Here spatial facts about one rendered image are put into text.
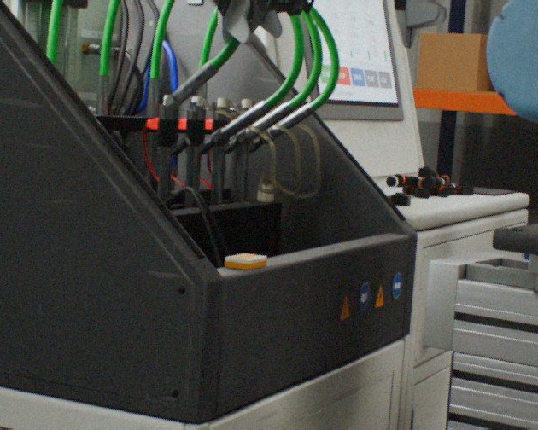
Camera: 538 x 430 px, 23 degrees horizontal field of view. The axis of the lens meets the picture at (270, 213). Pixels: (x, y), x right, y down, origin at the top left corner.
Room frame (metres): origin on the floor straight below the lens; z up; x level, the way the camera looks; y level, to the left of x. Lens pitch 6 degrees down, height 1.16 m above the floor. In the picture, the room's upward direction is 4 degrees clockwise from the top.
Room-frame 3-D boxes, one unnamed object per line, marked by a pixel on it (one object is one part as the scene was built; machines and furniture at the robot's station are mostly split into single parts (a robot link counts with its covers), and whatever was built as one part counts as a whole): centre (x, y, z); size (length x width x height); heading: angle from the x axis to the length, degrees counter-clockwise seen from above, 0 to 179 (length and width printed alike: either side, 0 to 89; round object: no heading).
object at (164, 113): (1.79, 0.14, 1.02); 0.05 x 0.03 x 0.21; 65
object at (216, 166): (1.93, 0.07, 1.02); 0.05 x 0.03 x 0.21; 65
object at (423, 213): (2.36, -0.28, 0.97); 0.70 x 0.22 x 0.03; 155
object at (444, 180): (2.40, -0.29, 1.01); 0.23 x 0.11 x 0.06; 155
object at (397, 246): (1.69, -0.07, 0.87); 0.62 x 0.04 x 0.16; 155
